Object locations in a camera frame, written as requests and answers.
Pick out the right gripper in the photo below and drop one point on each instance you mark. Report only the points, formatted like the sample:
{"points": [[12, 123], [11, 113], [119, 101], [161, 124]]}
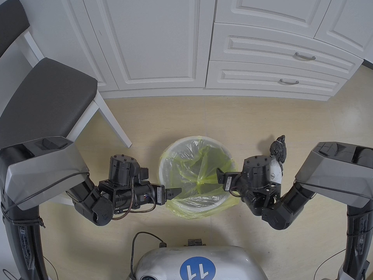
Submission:
{"points": [[237, 182]]}

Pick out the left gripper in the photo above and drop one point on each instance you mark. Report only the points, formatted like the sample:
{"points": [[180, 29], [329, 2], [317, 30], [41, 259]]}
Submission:
{"points": [[151, 194]]}

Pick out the yellow plastic bag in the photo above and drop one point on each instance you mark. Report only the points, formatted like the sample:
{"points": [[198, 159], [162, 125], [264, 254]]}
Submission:
{"points": [[204, 168]]}

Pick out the black plastic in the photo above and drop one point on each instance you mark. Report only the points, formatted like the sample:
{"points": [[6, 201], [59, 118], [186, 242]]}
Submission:
{"points": [[279, 152]]}

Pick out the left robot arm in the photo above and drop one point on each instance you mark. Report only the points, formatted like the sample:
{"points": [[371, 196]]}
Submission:
{"points": [[40, 171]]}

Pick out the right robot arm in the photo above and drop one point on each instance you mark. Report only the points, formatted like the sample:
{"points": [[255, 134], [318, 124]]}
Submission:
{"points": [[329, 168]]}

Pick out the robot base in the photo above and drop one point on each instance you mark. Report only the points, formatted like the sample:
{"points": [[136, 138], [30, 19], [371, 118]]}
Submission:
{"points": [[198, 261]]}

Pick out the white trash bin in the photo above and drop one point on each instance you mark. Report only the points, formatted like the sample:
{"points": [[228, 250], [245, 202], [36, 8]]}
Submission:
{"points": [[174, 150]]}

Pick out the white wardrobe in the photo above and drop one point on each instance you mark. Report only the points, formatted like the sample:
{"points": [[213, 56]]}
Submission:
{"points": [[163, 33]]}

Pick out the dark grey white chair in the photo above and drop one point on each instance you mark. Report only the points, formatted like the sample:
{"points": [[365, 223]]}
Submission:
{"points": [[49, 98]]}

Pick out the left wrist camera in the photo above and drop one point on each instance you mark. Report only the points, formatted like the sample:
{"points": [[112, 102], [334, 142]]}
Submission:
{"points": [[144, 174]]}

